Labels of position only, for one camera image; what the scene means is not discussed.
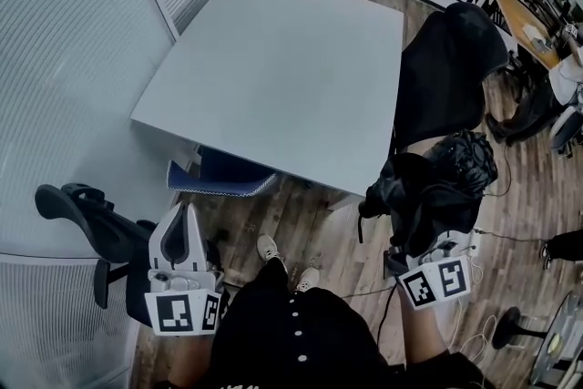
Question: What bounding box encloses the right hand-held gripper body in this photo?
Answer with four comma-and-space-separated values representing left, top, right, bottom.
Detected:
384, 231, 473, 311

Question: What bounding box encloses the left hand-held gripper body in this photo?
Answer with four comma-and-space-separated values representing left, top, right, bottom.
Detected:
144, 266, 225, 337

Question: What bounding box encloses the black umbrella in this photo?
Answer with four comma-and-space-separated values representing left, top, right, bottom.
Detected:
357, 129, 500, 259

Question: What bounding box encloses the person's right forearm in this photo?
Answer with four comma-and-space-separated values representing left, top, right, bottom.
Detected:
398, 286, 450, 363

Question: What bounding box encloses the person's left forearm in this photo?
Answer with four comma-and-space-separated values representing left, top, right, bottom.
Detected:
175, 332, 215, 384

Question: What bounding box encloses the black mesh office chair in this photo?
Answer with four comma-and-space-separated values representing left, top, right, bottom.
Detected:
35, 182, 229, 327

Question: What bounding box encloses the person's white left shoe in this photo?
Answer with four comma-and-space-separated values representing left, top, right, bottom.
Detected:
256, 234, 280, 263

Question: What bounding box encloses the person's white shoe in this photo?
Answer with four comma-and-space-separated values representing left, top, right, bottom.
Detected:
256, 234, 280, 263
293, 266, 321, 293

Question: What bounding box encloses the blue fabric chair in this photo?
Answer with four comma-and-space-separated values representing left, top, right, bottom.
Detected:
166, 145, 280, 199

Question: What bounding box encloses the person's white right shoe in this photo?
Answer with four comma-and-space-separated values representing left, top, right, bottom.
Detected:
293, 266, 321, 293

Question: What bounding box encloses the round glass side table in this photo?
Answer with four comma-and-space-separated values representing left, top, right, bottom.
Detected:
527, 291, 583, 389

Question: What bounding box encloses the person's black buttoned clothing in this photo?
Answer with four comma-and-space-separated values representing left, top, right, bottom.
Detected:
154, 257, 484, 389

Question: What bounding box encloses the white table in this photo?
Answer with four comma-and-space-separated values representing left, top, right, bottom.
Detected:
129, 0, 405, 211

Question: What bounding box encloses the grey backpack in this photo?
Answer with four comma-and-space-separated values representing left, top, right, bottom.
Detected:
549, 107, 583, 156

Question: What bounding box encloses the black high-back office chair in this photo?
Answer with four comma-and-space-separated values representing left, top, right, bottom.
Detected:
390, 0, 510, 156

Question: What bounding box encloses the wooden desk with white legs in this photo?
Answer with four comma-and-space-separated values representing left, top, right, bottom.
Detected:
486, 0, 566, 72

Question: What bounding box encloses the white cable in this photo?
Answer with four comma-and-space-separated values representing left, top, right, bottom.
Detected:
448, 259, 502, 361

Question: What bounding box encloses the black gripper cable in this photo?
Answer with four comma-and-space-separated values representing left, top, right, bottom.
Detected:
376, 284, 397, 345

